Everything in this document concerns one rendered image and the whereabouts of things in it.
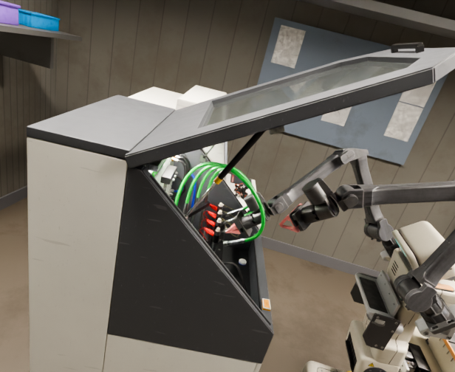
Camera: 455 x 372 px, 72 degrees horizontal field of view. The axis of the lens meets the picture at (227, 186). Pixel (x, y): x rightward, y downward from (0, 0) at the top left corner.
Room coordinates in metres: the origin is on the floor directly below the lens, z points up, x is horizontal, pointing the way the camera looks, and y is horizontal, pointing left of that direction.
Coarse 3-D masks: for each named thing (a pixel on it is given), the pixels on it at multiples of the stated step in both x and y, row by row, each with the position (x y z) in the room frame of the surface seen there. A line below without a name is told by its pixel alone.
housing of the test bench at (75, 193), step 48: (144, 96) 1.76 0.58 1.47; (48, 144) 0.78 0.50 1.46; (96, 144) 0.79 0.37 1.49; (48, 192) 0.78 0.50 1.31; (96, 192) 0.79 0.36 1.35; (48, 240) 0.78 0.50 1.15; (96, 240) 0.79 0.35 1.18; (48, 288) 0.78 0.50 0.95; (96, 288) 0.80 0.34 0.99; (48, 336) 0.78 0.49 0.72; (96, 336) 0.80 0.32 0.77
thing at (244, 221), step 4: (240, 212) 1.19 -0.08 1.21; (236, 216) 1.14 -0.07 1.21; (240, 216) 1.16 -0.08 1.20; (244, 216) 1.16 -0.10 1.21; (248, 216) 1.15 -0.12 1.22; (252, 216) 1.14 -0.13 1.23; (240, 220) 1.14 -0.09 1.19; (244, 220) 1.14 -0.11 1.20; (248, 220) 1.14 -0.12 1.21; (252, 220) 1.13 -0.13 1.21; (244, 224) 1.13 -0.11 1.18; (248, 224) 1.13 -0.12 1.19; (252, 224) 1.13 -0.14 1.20; (256, 224) 1.13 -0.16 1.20; (244, 228) 1.13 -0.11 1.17; (248, 228) 1.14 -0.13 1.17; (244, 232) 1.13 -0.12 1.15; (248, 232) 1.14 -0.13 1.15; (248, 236) 1.13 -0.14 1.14
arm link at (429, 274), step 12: (444, 252) 0.89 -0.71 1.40; (432, 264) 0.88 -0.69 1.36; (444, 264) 0.88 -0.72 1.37; (408, 276) 0.92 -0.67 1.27; (420, 276) 0.88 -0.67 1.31; (432, 276) 0.87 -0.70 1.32; (396, 288) 0.90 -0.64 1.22; (420, 288) 0.85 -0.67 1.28; (432, 288) 0.84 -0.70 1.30; (408, 300) 0.83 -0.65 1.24; (420, 300) 0.83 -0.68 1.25; (432, 300) 0.83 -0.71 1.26
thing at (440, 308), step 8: (440, 304) 0.86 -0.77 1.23; (424, 312) 0.86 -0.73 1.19; (432, 312) 0.85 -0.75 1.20; (440, 312) 0.84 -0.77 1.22; (448, 312) 0.86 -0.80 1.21; (432, 320) 0.84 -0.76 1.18; (440, 320) 0.84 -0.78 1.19; (448, 320) 0.83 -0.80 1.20; (432, 328) 0.83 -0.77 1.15; (440, 328) 0.82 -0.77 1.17; (448, 328) 0.82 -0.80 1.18
